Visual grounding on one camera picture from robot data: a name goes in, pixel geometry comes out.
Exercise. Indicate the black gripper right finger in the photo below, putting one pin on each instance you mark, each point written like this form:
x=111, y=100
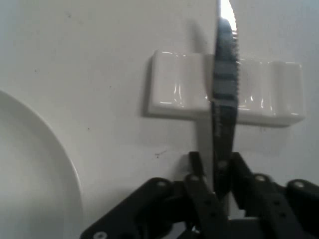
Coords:
x=274, y=209

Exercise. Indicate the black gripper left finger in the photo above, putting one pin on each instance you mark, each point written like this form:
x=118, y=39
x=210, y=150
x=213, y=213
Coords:
x=154, y=206

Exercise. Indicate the silver table knife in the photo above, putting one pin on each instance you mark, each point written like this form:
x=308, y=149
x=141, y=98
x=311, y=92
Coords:
x=224, y=99

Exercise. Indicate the white ceramic cutlery rest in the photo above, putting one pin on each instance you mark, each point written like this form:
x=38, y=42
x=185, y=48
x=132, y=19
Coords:
x=179, y=84

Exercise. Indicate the white round plate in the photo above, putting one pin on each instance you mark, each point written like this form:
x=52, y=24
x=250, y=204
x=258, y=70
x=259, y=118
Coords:
x=32, y=174

